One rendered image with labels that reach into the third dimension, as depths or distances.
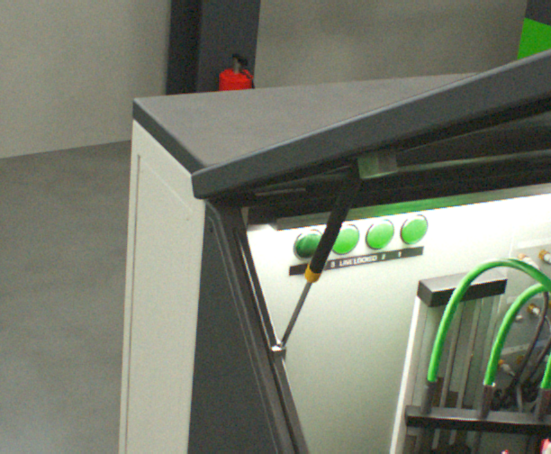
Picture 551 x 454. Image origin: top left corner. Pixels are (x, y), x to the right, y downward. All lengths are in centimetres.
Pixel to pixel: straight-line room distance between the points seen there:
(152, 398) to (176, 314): 21
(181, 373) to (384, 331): 32
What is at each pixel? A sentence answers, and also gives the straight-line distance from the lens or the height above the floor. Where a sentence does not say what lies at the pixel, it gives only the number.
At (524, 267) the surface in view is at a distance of 158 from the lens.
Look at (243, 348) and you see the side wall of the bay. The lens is 155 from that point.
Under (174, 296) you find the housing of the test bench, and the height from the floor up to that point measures 126.
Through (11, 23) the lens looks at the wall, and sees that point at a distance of 532.
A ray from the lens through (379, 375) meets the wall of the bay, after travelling 187.
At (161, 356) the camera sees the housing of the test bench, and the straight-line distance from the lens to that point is 185.
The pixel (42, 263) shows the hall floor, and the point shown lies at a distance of 456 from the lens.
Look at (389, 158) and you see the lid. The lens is 122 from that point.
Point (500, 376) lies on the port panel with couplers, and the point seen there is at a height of 107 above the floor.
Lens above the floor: 210
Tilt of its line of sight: 25 degrees down
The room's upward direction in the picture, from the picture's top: 6 degrees clockwise
